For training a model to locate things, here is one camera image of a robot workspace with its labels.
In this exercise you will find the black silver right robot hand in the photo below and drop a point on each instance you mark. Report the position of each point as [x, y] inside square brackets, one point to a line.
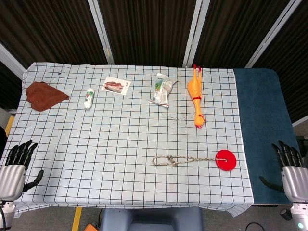
[294, 180]

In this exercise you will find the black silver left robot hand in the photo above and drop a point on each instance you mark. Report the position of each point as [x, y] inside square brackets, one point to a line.
[12, 178]

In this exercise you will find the red plastic disc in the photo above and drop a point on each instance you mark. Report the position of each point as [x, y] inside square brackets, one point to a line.
[226, 160]

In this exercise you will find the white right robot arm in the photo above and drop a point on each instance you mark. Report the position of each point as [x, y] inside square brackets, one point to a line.
[299, 216]

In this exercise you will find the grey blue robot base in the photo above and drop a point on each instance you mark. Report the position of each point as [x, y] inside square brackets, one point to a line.
[151, 220]

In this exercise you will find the black round cap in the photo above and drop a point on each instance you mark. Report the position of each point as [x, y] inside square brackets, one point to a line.
[286, 214]

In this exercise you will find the black box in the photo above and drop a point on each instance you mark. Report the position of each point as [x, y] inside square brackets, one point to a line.
[303, 144]

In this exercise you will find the black chair edge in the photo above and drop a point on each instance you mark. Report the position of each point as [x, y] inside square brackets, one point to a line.
[2, 139]

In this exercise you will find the yellow floor tape strip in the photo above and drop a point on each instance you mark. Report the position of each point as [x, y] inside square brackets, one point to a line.
[9, 124]
[77, 219]

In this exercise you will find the dark blue table mat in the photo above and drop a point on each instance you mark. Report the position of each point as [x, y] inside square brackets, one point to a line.
[262, 134]

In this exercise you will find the brown cloth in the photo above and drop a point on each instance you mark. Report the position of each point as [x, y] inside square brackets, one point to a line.
[43, 96]

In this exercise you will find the orange object on floor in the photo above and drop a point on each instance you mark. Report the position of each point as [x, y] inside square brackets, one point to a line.
[90, 227]

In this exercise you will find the small white bottle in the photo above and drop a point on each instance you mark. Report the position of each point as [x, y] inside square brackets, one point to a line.
[89, 98]

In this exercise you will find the white checkered tablecloth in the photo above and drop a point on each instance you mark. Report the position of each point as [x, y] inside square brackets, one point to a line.
[125, 144]

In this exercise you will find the yellow rubber chicken toy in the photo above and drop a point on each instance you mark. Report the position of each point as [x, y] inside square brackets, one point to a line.
[196, 91]

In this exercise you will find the picture postcard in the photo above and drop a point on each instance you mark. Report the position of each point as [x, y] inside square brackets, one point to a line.
[116, 86]

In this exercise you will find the crumpled silver snack packet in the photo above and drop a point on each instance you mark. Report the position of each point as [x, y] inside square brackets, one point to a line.
[162, 90]

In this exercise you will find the grey partition post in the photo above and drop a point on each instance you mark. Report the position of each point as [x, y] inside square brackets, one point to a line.
[10, 59]
[102, 31]
[272, 36]
[195, 33]

